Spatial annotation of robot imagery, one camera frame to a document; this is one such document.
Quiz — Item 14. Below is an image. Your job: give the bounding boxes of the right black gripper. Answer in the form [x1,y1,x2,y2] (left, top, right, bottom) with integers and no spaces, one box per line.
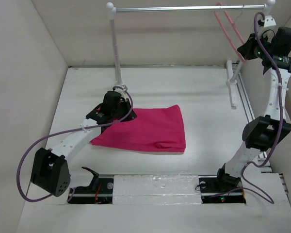
[238,31,275,60]

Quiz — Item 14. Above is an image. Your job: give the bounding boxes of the pink plastic hanger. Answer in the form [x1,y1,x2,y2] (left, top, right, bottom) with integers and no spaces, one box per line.
[213,2,248,64]

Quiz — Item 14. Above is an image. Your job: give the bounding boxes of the pink trousers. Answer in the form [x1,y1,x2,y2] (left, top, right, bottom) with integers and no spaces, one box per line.
[91,105,186,153]

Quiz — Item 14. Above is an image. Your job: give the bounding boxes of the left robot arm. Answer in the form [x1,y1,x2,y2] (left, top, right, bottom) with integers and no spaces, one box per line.
[31,86,137,197]

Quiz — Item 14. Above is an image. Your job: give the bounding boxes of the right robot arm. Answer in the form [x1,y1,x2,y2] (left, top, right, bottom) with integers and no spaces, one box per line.
[214,27,291,192]

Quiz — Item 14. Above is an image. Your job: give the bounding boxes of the white clothes rack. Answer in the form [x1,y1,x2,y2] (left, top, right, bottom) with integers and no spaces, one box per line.
[106,0,276,109]

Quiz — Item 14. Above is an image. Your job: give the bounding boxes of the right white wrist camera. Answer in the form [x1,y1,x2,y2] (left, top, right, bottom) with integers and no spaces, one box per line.
[258,16,276,32]

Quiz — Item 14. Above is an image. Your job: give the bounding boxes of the aluminium rail right side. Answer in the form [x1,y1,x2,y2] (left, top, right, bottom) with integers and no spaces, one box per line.
[235,61,255,122]

